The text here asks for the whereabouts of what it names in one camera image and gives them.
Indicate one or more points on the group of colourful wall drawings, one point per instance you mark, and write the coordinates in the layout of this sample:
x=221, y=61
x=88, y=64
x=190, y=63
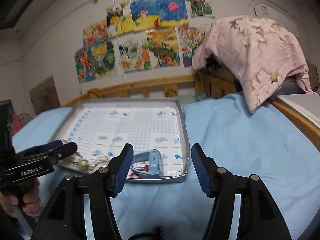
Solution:
x=150, y=30

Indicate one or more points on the light blue printed bed sheet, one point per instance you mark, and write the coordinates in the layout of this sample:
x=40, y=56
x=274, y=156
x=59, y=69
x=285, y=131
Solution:
x=225, y=142

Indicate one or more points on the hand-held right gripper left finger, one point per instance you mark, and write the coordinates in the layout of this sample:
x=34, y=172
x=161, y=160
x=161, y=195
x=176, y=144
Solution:
x=122, y=172

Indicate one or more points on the grey storage box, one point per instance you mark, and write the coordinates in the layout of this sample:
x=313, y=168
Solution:
x=295, y=85

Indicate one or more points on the yellow bead keyring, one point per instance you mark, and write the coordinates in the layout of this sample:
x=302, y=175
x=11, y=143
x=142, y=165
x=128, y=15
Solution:
x=83, y=164

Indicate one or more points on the white wall air conditioner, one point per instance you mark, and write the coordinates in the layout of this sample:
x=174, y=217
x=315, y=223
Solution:
x=270, y=11

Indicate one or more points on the brown hanging jacket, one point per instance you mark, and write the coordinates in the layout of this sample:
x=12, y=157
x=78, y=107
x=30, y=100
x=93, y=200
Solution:
x=315, y=77

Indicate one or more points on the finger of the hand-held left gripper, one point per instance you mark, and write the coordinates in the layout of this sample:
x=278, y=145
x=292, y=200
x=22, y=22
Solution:
x=50, y=145
x=65, y=152

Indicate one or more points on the white mattress pad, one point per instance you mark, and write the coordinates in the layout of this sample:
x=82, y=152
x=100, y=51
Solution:
x=302, y=107

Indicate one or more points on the pink floral blanket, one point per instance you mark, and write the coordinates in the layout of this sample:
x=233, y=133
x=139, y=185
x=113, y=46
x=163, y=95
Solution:
x=250, y=55

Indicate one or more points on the round fan grille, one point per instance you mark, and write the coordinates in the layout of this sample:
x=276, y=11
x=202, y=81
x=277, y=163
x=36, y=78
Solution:
x=26, y=118

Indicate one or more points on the red plaid cloth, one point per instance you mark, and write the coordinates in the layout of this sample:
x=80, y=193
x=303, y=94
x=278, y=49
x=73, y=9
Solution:
x=16, y=123

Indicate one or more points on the wooden bed frame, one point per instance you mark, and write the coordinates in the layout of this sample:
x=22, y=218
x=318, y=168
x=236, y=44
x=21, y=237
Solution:
x=155, y=87

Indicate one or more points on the light blue wrist watch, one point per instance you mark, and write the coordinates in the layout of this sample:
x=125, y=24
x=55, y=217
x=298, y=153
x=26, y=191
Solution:
x=152, y=162

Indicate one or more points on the grey tray with grid paper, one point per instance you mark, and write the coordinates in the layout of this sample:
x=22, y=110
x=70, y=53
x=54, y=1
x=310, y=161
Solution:
x=140, y=127

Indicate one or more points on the silver metal rings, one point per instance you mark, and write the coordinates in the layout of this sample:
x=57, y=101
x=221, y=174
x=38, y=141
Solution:
x=102, y=160

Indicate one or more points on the brown wooden door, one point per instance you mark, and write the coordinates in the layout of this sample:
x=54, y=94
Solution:
x=45, y=96

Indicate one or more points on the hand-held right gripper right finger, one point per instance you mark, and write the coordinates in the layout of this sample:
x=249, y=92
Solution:
x=201, y=172

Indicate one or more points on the person's left hand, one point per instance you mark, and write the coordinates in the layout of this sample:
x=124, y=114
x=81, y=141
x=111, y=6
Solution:
x=31, y=197

